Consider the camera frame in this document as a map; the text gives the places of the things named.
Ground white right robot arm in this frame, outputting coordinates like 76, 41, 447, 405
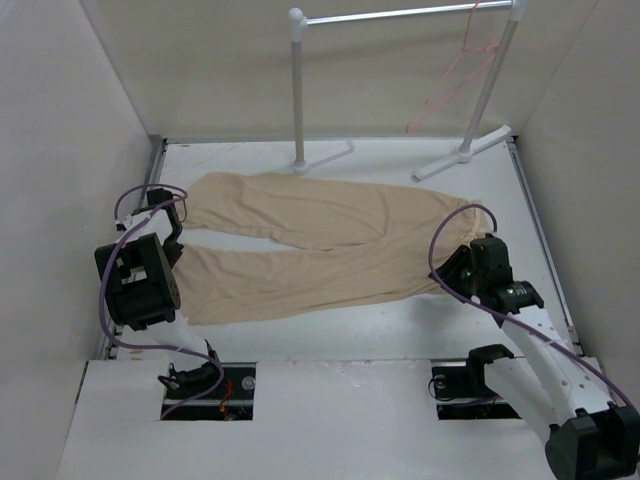
430, 235, 639, 479

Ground white clothes rack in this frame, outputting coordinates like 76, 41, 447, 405
284, 0, 529, 182

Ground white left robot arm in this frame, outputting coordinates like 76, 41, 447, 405
94, 183, 225, 401

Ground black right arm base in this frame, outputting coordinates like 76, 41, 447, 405
427, 344, 520, 421

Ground pink wire hanger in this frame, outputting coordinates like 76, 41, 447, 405
405, 1, 499, 134

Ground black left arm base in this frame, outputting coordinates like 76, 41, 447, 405
158, 363, 257, 422

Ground beige drawstring trousers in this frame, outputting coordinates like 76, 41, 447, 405
173, 172, 489, 325

